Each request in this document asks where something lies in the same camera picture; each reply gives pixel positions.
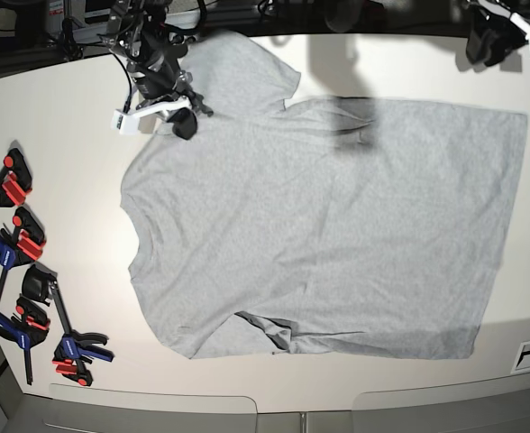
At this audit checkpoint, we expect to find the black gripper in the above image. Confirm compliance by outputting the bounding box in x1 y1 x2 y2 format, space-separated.
127 53 214 140
465 15 525 67

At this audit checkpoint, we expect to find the grey T-shirt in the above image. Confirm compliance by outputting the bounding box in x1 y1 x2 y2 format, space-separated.
121 32 527 360

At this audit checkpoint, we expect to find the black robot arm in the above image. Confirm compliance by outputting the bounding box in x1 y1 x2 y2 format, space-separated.
462 0 530 67
99 1 213 140

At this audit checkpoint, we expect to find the blue red bar clamp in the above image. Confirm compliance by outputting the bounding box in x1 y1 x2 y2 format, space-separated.
0 206 46 302
0 148 32 207
22 265 114 387
0 295 50 385

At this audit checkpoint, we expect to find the aluminium rail with cables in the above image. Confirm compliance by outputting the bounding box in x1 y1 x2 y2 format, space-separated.
0 0 203 60

